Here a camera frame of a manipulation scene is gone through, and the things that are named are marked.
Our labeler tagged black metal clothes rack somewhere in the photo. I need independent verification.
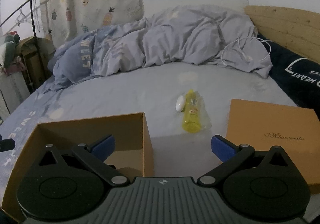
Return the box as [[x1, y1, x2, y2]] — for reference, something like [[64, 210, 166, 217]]
[[0, 0, 42, 93]]

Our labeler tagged brown cardboard box lid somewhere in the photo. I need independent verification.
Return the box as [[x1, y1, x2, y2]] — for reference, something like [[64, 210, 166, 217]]
[[225, 99, 320, 187]]

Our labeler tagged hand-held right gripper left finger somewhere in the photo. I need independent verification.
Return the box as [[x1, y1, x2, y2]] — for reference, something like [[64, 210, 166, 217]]
[[33, 135, 127, 186]]

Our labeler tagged brown cardboard box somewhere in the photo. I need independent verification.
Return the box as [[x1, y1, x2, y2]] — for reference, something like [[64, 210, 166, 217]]
[[1, 112, 155, 223]]

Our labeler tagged printed grey-blue bed sheet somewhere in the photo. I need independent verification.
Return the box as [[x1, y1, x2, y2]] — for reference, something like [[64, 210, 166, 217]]
[[0, 61, 303, 189]]

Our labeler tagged white oval case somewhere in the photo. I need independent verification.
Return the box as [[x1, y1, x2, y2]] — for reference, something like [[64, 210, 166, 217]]
[[175, 95, 187, 112]]

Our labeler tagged dark blue printed pillow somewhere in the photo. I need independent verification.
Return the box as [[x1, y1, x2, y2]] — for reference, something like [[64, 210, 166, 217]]
[[257, 34, 320, 110]]

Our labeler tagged yellow snack packet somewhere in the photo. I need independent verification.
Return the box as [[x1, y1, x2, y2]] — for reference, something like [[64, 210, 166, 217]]
[[182, 89, 212, 133]]

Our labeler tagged wooden headboard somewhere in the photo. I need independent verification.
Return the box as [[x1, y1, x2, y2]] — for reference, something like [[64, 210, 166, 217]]
[[244, 5, 320, 65]]

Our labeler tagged white charging cable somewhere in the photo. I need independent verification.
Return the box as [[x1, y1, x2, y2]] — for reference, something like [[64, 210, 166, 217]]
[[221, 35, 272, 66]]

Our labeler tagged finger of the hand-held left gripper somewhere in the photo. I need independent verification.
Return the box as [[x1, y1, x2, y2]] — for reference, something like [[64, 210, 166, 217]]
[[0, 138, 15, 152]]

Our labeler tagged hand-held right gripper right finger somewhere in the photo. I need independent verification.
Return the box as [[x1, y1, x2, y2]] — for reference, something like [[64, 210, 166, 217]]
[[199, 135, 294, 186]]

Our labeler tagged wooden cabinet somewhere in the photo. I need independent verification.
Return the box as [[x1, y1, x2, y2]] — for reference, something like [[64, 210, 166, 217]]
[[19, 36, 56, 90]]

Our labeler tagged crumpled grey-blue duvet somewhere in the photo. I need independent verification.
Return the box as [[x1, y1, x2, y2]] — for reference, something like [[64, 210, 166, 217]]
[[47, 5, 273, 93]]

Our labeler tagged green and white plush toy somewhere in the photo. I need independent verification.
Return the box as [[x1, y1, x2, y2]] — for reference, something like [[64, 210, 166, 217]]
[[0, 33, 21, 68]]

